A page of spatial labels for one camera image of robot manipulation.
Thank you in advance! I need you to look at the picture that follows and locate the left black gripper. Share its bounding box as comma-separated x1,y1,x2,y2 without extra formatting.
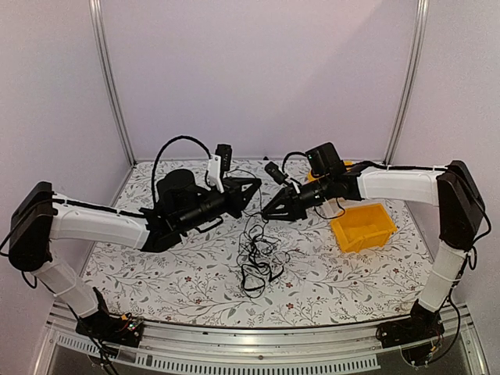
177,177,260,234

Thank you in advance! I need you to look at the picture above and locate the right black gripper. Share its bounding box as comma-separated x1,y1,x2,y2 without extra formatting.
262,174,334,221

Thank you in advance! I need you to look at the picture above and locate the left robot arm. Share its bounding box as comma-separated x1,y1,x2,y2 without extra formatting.
4,169,262,339

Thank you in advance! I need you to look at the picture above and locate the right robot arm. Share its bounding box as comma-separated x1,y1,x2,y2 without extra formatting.
262,142,490,341

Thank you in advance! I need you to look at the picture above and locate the far yellow bin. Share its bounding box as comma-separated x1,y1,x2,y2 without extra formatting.
307,160,354,182

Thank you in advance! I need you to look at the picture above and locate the yellow bin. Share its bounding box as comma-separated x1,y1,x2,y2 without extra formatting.
307,160,354,182
330,203,397,253

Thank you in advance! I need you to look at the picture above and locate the white translucent bin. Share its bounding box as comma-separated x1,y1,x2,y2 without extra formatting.
318,198,345,220

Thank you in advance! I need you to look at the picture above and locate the floral table mat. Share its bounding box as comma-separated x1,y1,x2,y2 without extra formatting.
83,160,432,327

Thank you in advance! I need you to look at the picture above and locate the near yellow bin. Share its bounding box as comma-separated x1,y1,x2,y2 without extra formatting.
330,203,397,253

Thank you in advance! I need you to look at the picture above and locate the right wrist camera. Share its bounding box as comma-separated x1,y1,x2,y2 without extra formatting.
264,161,300,194

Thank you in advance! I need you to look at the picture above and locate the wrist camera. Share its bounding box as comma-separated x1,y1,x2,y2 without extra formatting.
264,161,300,194
206,144,232,193

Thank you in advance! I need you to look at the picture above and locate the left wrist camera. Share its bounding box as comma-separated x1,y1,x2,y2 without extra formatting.
206,144,232,193

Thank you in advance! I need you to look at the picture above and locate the right arm black hose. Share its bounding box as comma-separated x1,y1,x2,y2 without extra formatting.
280,150,313,177

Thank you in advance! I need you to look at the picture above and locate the arm black hose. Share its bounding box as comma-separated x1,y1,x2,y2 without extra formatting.
151,134,214,206
280,150,313,177

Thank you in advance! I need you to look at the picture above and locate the left arm black hose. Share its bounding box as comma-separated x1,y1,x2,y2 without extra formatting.
151,134,214,206

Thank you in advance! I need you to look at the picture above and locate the aluminium front rail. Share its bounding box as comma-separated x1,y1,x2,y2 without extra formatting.
34,303,491,374

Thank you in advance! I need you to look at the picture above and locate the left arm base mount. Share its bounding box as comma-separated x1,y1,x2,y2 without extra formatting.
76,287,145,348

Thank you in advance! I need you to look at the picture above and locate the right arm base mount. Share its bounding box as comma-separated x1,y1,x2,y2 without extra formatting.
375,300,445,366

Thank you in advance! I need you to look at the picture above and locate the left aluminium frame post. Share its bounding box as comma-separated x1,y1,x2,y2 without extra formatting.
88,0,137,167

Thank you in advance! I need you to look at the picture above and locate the aluminium frame post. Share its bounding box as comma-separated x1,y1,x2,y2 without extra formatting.
88,0,137,167
383,0,429,165

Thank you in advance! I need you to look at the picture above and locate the right aluminium frame post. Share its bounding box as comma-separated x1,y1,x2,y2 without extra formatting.
383,0,429,165

